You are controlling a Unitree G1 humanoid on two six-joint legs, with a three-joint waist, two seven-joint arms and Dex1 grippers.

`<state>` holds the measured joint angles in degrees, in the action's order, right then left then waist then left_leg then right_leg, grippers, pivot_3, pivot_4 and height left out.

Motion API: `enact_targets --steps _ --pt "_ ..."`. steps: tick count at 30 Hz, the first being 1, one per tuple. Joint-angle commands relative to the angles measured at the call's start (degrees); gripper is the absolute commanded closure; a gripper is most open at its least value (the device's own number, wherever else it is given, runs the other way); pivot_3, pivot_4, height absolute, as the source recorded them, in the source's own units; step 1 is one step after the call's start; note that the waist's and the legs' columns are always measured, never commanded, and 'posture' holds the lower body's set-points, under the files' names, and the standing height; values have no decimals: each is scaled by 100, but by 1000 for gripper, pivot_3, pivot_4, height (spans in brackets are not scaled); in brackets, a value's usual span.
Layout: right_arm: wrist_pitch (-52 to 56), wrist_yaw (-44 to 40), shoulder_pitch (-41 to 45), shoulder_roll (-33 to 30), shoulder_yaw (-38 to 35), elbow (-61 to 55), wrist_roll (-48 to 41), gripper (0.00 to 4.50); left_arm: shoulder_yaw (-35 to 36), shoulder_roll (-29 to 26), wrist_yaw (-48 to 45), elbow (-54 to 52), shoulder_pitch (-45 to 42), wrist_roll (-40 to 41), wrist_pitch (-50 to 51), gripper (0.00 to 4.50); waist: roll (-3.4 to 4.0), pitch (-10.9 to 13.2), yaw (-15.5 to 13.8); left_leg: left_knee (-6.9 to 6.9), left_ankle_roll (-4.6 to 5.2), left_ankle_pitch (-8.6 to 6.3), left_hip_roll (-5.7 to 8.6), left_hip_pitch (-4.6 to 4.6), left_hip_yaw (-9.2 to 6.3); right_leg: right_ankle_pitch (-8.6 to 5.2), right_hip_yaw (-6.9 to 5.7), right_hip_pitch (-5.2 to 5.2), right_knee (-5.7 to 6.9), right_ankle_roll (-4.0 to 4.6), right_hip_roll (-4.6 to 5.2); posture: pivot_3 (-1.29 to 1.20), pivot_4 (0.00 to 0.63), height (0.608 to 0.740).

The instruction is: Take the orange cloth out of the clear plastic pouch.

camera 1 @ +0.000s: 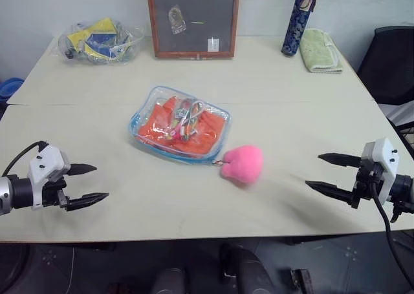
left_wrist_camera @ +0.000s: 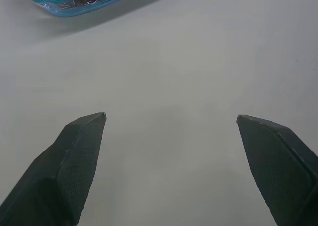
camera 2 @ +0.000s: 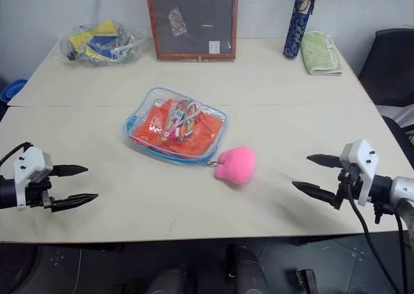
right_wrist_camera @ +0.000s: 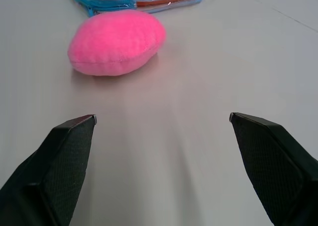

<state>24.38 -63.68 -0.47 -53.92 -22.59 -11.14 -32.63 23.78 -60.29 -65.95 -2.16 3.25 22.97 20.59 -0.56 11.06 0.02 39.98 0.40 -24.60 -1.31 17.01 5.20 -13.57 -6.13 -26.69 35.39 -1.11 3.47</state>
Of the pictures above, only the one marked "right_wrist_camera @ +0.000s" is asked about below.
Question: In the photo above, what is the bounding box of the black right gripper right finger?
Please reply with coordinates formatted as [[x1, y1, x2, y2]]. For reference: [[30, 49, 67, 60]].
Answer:
[[229, 112, 318, 226]]

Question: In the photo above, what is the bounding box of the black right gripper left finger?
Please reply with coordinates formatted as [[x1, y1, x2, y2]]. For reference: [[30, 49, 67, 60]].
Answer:
[[0, 114, 98, 226]]

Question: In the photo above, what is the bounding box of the clear blue-trimmed pouch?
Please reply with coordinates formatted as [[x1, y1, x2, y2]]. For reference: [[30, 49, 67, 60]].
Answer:
[[68, 0, 207, 18]]

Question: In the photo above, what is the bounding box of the pink plush cushion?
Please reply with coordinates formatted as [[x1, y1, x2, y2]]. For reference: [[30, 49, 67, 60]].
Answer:
[[67, 10, 166, 77]]

